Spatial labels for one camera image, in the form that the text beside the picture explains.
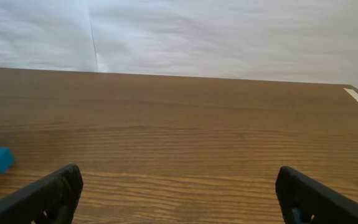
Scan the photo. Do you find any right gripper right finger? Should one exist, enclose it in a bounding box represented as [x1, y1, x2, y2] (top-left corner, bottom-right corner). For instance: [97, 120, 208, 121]
[275, 166, 358, 224]

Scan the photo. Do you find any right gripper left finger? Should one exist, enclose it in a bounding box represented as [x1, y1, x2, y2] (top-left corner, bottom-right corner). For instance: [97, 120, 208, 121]
[0, 164, 84, 224]

